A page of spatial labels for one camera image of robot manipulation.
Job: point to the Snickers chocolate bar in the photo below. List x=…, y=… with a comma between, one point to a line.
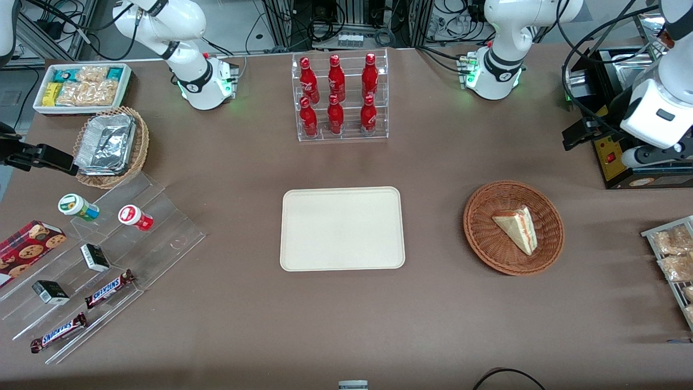
x=58, y=333
x=108, y=290

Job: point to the red lidded yogurt cup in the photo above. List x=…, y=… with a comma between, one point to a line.
x=134, y=216

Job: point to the clear acrylic bottle rack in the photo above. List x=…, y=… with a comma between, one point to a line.
x=352, y=116

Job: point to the white snack bin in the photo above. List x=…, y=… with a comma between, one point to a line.
x=127, y=86

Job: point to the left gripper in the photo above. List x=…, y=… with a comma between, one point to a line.
x=615, y=115

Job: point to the teal snack packet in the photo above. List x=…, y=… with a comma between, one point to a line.
x=61, y=75
x=114, y=73

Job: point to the white power strip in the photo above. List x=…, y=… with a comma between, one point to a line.
x=350, y=39

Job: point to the triangular sandwich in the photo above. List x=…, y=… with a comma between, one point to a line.
x=517, y=227

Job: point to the red soda bottle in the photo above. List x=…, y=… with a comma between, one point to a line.
x=336, y=78
x=370, y=76
x=308, y=119
x=308, y=81
x=335, y=116
x=368, y=115

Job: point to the aluminium frame rack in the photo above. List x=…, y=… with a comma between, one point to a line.
x=276, y=21

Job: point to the green lidded yogurt cup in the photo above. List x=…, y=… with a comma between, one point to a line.
x=76, y=206

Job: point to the clear acrylic step display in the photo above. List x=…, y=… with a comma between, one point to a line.
x=162, y=238

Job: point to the small black box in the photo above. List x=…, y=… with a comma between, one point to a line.
x=95, y=258
x=50, y=292

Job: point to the small clear cookie bag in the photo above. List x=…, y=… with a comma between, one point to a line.
x=92, y=75

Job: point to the clear bag of pastries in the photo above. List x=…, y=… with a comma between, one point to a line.
x=688, y=293
x=671, y=241
x=677, y=268

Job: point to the cream plastic tray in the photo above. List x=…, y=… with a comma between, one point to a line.
x=341, y=227

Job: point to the aluminium foil tray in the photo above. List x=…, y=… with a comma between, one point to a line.
x=105, y=143

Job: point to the yellow snack packet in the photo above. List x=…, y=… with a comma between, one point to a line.
x=51, y=94

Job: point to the large clear cookie bag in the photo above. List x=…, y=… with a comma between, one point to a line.
x=89, y=93

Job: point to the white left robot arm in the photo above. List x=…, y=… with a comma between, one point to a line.
x=503, y=32

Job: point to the brown wicker basket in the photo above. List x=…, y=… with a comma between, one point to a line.
x=487, y=244

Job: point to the tray of packaged snacks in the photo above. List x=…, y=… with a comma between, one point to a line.
x=649, y=234

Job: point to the red plaid cookie box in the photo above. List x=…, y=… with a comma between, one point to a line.
x=27, y=249

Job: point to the light wicker basket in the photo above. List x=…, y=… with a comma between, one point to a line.
x=139, y=149

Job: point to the small grey box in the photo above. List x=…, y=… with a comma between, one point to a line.
x=353, y=385

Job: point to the black and yellow machine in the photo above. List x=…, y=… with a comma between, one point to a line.
x=609, y=168

